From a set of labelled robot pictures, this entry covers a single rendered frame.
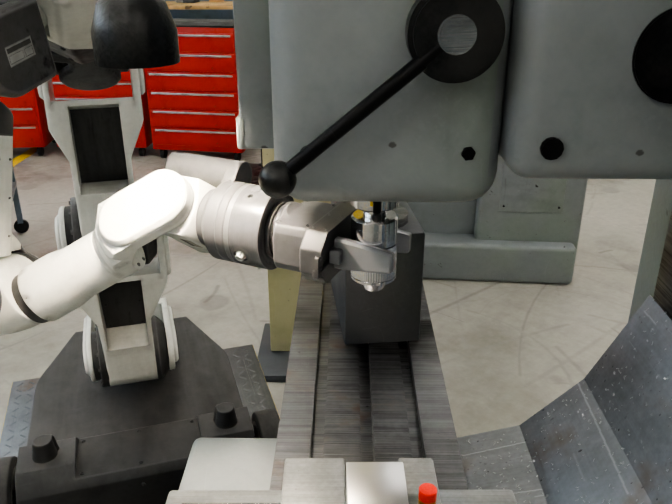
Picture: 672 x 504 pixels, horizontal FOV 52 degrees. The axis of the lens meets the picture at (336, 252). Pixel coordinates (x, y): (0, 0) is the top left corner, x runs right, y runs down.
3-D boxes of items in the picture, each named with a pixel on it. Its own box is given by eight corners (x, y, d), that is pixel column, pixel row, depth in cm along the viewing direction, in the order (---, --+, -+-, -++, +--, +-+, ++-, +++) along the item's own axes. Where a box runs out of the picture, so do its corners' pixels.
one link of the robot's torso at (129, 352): (88, 354, 163) (53, 190, 132) (175, 341, 168) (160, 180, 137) (90, 407, 152) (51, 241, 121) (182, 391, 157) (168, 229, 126)
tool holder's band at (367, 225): (397, 233, 67) (398, 223, 66) (349, 231, 67) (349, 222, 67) (398, 216, 71) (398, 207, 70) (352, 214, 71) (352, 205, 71)
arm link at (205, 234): (215, 251, 70) (125, 233, 75) (258, 274, 80) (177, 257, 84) (245, 149, 72) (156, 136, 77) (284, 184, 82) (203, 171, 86)
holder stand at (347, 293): (344, 345, 108) (344, 227, 100) (330, 283, 128) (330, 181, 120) (419, 341, 109) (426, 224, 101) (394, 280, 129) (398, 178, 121)
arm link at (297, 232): (319, 221, 64) (210, 202, 68) (319, 312, 68) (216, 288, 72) (368, 182, 74) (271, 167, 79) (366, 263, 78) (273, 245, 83)
